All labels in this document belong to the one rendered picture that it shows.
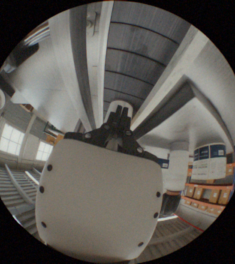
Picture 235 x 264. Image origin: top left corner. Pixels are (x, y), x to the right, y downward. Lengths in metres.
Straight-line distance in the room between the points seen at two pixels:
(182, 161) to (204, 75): 0.27
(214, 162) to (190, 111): 0.28
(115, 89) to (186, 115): 0.16
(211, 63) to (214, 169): 0.35
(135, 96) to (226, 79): 0.23
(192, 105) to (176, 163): 0.22
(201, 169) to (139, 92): 0.38
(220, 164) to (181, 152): 0.21
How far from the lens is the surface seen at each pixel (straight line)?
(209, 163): 0.42
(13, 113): 5.66
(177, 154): 0.34
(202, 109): 0.20
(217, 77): 0.24
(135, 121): 0.16
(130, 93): 0.16
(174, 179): 0.34
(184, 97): 0.19
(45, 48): 0.27
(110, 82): 0.15
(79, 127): 0.39
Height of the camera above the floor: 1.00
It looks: 20 degrees down
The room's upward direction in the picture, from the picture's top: 165 degrees counter-clockwise
